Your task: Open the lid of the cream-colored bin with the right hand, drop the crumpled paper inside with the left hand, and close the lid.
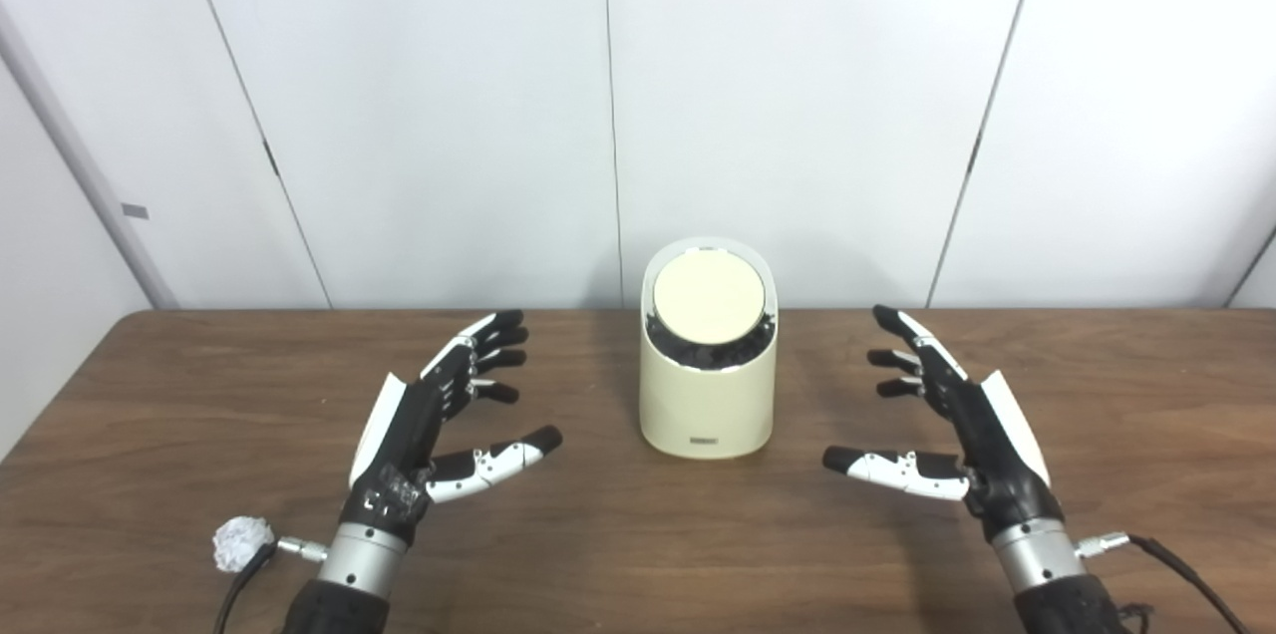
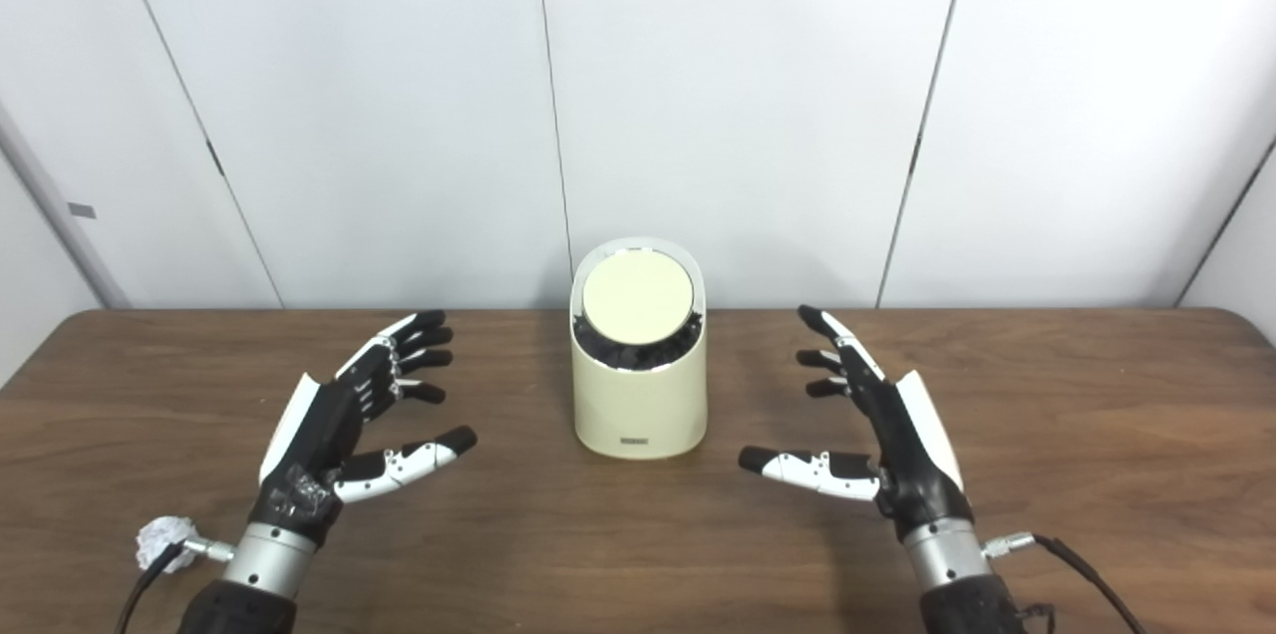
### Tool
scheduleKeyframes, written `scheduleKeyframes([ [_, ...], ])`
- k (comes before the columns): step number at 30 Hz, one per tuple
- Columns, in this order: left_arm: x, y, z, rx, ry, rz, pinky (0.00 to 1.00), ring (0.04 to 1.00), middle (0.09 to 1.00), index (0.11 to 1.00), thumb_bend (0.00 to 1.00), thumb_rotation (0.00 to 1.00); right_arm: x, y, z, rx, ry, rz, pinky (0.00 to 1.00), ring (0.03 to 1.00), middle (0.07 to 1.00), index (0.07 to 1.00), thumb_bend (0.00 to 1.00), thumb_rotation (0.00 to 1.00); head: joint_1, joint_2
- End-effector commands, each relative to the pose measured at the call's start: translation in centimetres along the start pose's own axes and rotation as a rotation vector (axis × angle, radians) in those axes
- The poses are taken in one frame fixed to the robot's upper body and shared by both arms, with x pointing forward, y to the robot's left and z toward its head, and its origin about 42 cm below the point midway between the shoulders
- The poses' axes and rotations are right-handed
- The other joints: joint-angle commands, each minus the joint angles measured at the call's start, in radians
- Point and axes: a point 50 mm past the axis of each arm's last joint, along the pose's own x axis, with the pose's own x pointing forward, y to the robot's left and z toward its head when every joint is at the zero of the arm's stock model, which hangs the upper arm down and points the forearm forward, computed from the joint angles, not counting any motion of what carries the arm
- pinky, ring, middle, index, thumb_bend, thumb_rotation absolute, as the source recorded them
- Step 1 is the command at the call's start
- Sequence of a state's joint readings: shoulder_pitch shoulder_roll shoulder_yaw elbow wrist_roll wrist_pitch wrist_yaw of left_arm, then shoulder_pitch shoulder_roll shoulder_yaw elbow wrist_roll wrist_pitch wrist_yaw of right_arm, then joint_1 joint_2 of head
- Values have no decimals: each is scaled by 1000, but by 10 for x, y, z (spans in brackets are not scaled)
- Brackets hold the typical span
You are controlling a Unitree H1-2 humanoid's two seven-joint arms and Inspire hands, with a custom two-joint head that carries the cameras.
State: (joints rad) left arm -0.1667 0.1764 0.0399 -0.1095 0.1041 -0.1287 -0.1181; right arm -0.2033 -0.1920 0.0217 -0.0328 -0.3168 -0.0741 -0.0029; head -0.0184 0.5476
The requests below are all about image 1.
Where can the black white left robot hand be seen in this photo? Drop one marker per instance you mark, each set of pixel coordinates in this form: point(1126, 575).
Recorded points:
point(394, 435)

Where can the white paper ball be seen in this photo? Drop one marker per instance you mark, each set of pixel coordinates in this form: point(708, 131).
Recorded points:
point(239, 542)

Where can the black door hinge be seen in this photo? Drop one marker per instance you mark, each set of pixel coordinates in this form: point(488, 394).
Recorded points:
point(974, 154)
point(270, 158)

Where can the small grey wall tag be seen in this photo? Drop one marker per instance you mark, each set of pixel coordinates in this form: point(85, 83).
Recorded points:
point(135, 211)

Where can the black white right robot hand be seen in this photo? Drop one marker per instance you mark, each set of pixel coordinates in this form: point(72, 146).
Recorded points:
point(997, 460)

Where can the grey wall corner trim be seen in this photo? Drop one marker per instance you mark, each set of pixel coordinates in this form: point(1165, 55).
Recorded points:
point(90, 175)

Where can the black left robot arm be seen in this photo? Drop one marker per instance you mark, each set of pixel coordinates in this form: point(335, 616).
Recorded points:
point(349, 569)

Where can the black bin liner bag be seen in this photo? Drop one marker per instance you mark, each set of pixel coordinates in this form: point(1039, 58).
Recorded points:
point(698, 355)

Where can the cream round bin lid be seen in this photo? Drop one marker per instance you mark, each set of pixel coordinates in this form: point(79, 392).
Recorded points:
point(708, 295)

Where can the cream-colored trash bin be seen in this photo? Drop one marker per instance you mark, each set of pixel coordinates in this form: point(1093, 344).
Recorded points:
point(703, 405)

